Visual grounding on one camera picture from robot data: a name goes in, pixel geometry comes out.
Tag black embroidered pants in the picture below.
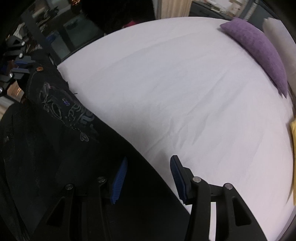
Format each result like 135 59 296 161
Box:
1 50 189 240

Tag purple pillow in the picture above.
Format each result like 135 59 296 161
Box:
220 18 288 97

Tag dark desk with clutter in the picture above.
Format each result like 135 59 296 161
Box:
21 1 104 63

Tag beige curtain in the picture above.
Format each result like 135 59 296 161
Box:
160 0 192 19

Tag white bed sheet mattress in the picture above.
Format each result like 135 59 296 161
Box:
58 17 294 240

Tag white pillow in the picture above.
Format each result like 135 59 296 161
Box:
262 18 295 88

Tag yellow pillow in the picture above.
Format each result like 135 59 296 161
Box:
290 119 296 150

